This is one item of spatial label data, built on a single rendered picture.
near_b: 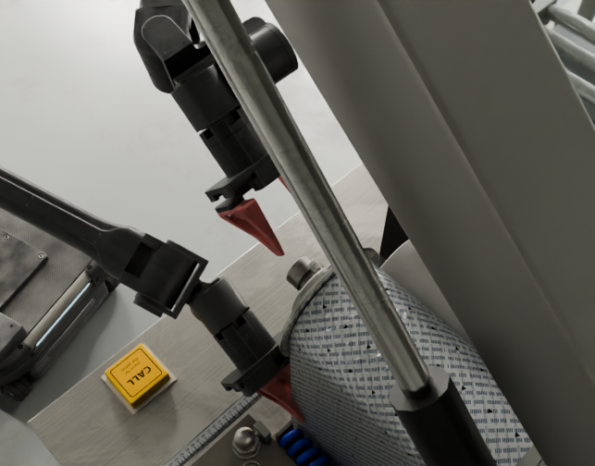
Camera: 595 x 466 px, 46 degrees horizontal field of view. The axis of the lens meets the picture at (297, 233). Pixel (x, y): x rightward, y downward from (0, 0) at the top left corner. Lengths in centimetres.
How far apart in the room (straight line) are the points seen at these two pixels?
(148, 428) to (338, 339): 48
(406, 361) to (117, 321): 207
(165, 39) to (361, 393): 40
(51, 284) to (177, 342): 95
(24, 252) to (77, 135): 72
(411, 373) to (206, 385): 95
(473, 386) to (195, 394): 54
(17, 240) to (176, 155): 69
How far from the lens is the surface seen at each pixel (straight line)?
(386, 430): 69
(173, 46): 74
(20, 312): 203
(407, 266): 81
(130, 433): 109
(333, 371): 70
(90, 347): 219
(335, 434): 83
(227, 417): 108
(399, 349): 15
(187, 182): 246
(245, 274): 118
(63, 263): 207
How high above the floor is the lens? 191
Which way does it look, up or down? 56 degrees down
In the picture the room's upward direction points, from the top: straight up
